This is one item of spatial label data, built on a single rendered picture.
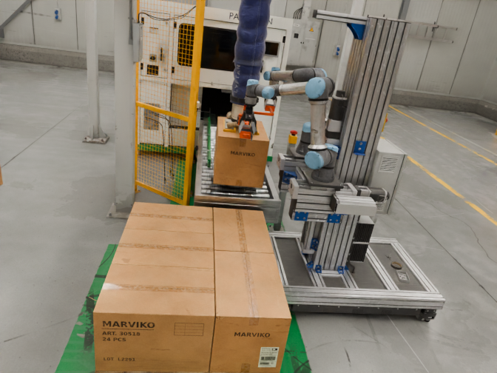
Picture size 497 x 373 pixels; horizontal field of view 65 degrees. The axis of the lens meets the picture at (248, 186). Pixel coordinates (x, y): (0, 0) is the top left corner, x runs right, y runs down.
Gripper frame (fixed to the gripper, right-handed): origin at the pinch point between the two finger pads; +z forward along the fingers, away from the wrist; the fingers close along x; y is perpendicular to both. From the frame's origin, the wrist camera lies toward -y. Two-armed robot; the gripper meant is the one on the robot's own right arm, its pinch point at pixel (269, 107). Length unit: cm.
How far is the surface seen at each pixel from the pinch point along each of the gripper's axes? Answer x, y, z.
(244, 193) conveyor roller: -17, 44, 67
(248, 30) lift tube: -30, 40, -63
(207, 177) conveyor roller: -50, 16, 66
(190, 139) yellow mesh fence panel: -69, -7, 40
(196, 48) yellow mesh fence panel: -69, -7, -42
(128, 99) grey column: -124, 0, 7
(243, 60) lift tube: -30, 40, -42
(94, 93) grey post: -215, -208, 52
